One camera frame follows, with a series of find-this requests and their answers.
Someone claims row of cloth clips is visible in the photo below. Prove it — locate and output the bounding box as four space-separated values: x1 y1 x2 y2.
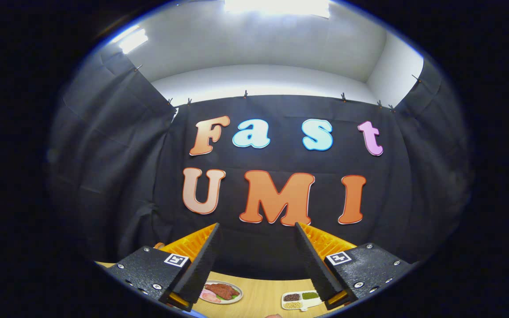
133 64 421 114

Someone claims divided white tray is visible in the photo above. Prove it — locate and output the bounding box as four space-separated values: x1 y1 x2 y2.
281 290 323 312

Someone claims black backdrop cloth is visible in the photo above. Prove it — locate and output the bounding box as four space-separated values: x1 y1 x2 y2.
47 44 474 281

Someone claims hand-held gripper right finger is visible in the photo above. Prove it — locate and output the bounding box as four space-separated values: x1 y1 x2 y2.
295 222 417 310

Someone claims brown meat piece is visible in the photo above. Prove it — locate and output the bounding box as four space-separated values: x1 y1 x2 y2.
205 284 240 301

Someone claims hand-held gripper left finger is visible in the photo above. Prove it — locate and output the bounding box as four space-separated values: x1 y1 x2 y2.
106 222 220 312

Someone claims oval white plate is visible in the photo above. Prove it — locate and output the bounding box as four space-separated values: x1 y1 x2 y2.
199 280 243 305

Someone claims ceiling strip light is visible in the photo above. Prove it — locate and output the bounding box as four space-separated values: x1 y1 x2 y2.
117 26 149 55

